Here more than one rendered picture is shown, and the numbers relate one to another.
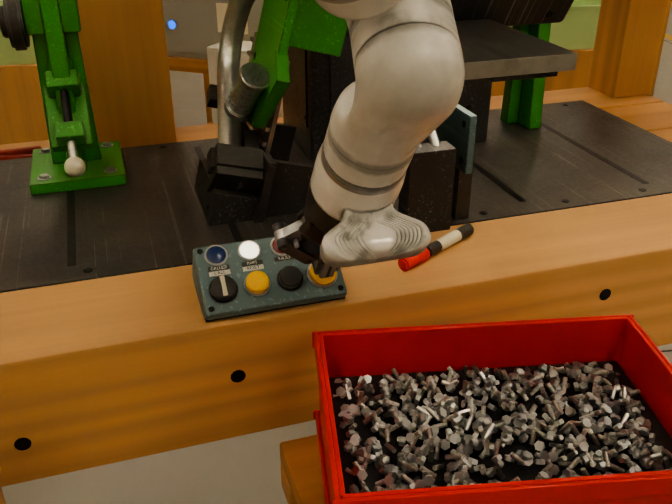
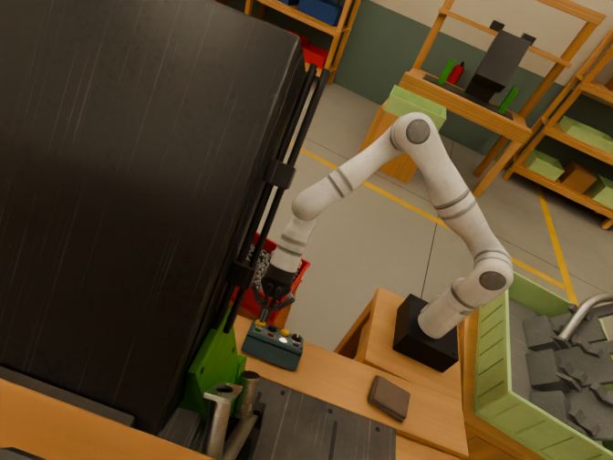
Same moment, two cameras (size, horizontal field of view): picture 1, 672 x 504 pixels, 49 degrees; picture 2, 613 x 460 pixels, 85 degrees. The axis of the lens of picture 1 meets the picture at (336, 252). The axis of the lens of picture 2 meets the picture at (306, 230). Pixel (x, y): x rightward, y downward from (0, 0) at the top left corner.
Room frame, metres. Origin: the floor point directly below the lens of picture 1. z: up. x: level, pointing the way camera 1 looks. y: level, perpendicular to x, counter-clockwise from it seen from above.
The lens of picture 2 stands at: (1.16, 0.17, 1.72)
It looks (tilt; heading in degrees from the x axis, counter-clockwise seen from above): 40 degrees down; 196
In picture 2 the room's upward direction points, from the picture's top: 23 degrees clockwise
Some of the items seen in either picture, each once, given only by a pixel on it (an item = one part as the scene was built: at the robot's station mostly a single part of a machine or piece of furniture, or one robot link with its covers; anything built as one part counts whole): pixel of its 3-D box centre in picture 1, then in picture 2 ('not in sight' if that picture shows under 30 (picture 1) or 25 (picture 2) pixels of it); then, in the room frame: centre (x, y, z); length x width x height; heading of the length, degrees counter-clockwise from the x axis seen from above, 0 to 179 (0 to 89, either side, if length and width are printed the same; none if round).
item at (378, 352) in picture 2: not in sight; (412, 342); (0.32, 0.43, 0.83); 0.32 x 0.32 x 0.04; 13
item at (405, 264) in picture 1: (437, 246); not in sight; (0.78, -0.12, 0.91); 0.13 x 0.02 x 0.02; 136
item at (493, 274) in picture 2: not in sight; (482, 279); (0.32, 0.44, 1.19); 0.09 x 0.09 x 0.17; 4
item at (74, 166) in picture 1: (72, 153); not in sight; (0.95, 0.36, 0.96); 0.06 x 0.03 x 0.06; 18
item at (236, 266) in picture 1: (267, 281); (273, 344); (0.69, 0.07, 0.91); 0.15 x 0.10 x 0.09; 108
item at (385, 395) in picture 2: not in sight; (389, 396); (0.61, 0.40, 0.91); 0.10 x 0.08 x 0.03; 95
